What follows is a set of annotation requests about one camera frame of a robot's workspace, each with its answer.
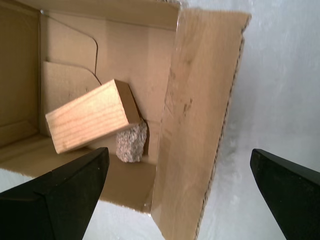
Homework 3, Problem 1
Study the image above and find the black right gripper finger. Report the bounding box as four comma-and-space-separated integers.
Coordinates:
0, 146, 110, 240
250, 148, 320, 240

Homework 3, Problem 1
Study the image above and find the light wooden block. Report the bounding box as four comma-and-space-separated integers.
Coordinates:
45, 79, 141, 155

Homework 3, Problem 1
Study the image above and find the speckled beige rock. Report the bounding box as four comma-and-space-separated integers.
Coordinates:
115, 118, 148, 163

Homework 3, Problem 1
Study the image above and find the brown cardboard box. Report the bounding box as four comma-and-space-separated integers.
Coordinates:
0, 0, 253, 240

